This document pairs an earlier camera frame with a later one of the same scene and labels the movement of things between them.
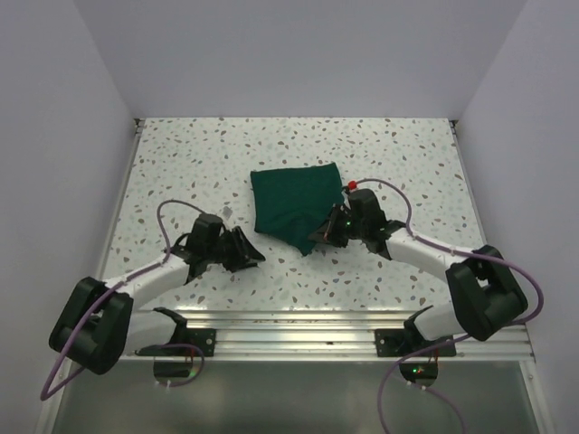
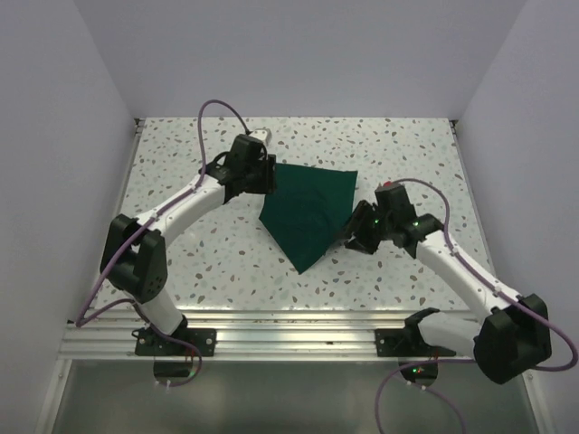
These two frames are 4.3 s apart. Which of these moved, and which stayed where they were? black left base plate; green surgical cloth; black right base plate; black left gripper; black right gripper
Moved: black right gripper; black left gripper; green surgical cloth
Stayed: black right base plate; black left base plate
